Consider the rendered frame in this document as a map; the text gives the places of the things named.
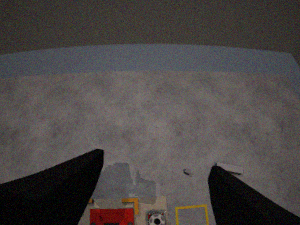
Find yellow rectangular outline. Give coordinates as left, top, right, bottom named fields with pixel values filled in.
left=174, top=204, right=208, bottom=225

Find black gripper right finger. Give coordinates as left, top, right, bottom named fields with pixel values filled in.
left=207, top=165, right=300, bottom=225

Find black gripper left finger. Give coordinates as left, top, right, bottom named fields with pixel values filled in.
left=0, top=149, right=104, bottom=225

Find black toy wheel with grey hub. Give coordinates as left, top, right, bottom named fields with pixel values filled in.
left=147, top=213, right=166, bottom=225

